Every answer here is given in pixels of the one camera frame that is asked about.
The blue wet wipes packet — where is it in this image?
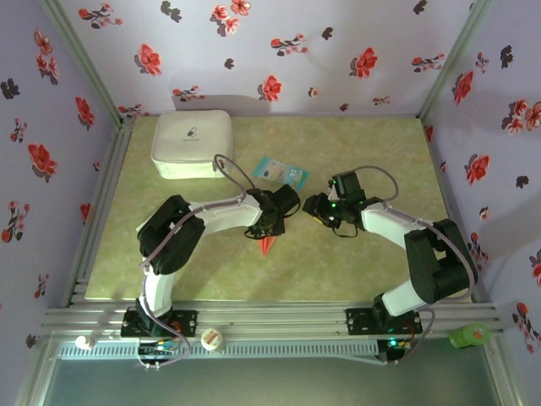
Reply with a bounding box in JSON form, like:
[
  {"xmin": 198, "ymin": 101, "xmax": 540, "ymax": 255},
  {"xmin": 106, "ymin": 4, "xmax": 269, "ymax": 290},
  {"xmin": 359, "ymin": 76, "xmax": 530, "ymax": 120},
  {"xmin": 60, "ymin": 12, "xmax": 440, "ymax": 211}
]
[{"xmin": 251, "ymin": 156, "xmax": 310, "ymax": 192}]

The white fabric zip case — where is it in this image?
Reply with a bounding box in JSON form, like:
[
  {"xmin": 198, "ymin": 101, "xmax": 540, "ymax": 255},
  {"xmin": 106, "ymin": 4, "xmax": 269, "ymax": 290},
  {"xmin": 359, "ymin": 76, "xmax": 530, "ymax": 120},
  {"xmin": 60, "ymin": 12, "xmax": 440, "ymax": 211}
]
[{"xmin": 150, "ymin": 109, "xmax": 234, "ymax": 181}]

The white jar red label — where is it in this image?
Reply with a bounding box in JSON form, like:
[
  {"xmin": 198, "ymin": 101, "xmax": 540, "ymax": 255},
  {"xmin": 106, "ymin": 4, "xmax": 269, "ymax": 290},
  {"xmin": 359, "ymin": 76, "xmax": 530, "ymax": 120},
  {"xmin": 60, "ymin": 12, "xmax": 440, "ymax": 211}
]
[{"xmin": 199, "ymin": 328, "xmax": 225, "ymax": 352}]

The small circuit board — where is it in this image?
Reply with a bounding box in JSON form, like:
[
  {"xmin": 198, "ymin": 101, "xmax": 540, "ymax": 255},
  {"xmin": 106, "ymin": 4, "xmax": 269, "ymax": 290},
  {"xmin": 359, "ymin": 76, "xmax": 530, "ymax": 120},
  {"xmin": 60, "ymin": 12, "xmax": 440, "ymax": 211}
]
[
  {"xmin": 378, "ymin": 337, "xmax": 413, "ymax": 365},
  {"xmin": 138, "ymin": 342, "xmax": 179, "ymax": 355}
]

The green plastic bottle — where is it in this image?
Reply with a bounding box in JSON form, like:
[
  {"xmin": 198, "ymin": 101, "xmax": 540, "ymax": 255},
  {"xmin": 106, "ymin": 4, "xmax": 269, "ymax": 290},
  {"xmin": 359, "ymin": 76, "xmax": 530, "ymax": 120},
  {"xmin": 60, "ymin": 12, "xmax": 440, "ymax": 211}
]
[{"xmin": 447, "ymin": 322, "xmax": 493, "ymax": 350}]

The wide aluminium frame rail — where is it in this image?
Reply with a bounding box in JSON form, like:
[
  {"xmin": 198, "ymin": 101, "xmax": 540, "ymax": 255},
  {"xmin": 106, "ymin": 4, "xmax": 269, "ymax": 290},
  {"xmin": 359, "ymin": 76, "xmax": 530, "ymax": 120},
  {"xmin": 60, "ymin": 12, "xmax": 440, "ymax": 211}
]
[{"xmin": 41, "ymin": 300, "xmax": 506, "ymax": 338}]

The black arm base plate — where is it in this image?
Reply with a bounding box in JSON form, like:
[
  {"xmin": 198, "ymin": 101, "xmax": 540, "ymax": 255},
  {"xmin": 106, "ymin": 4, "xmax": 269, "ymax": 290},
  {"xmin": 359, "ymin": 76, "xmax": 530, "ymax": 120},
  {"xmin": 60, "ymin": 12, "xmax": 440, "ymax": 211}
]
[
  {"xmin": 120, "ymin": 310, "xmax": 199, "ymax": 338},
  {"xmin": 345, "ymin": 307, "xmax": 424, "ymax": 336}
]

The aluminium frame side rail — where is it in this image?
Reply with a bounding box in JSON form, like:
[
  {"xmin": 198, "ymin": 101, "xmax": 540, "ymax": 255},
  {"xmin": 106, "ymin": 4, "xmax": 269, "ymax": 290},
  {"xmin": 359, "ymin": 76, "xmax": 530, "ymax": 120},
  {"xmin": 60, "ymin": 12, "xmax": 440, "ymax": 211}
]
[
  {"xmin": 422, "ymin": 118, "xmax": 495, "ymax": 305},
  {"xmin": 62, "ymin": 118, "xmax": 137, "ymax": 308}
]

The grey slotted cable duct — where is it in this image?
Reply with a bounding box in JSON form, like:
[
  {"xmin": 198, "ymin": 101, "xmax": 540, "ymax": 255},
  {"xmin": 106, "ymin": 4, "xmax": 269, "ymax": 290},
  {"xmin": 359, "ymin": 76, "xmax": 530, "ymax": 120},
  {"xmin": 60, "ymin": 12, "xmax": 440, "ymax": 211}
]
[{"xmin": 57, "ymin": 341, "xmax": 380, "ymax": 360}]

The lilac right arm cable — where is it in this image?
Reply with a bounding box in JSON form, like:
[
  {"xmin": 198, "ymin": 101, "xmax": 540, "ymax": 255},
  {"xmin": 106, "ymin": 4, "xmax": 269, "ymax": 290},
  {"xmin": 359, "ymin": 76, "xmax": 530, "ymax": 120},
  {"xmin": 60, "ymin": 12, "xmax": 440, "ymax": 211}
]
[{"xmin": 352, "ymin": 164, "xmax": 473, "ymax": 365}]

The aluminium frame post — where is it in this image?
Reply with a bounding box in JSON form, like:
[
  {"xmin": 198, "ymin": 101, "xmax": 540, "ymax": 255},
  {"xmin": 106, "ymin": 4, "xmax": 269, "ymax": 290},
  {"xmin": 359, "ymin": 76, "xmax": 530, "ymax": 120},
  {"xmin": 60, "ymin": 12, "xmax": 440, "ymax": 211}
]
[
  {"xmin": 415, "ymin": 0, "xmax": 496, "ymax": 122},
  {"xmin": 38, "ymin": 0, "xmax": 126, "ymax": 126}
]

